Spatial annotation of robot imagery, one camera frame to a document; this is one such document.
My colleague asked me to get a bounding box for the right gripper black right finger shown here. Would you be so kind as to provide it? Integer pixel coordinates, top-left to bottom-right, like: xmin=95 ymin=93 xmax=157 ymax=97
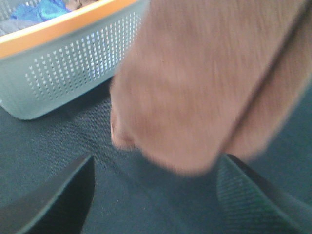
xmin=216 ymin=155 xmax=312 ymax=234

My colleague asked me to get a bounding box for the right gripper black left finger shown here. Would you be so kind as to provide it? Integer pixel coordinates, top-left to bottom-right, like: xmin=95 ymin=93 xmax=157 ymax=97
xmin=0 ymin=155 xmax=95 ymax=234

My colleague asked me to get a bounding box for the brown microfibre towel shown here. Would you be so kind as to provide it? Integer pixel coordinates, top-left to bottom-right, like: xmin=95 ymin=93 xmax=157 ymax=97
xmin=110 ymin=0 xmax=312 ymax=175

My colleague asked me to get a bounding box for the black table cloth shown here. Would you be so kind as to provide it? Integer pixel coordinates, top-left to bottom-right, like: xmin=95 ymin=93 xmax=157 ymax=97
xmin=0 ymin=83 xmax=312 ymax=234

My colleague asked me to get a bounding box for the grey perforated laundry basket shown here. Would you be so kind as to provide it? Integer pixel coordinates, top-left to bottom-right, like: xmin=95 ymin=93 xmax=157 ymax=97
xmin=0 ymin=0 xmax=148 ymax=120

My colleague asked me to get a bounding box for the blue cloth in basket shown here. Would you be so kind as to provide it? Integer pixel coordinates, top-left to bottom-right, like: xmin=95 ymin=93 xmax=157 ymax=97
xmin=10 ymin=0 xmax=71 ymax=23

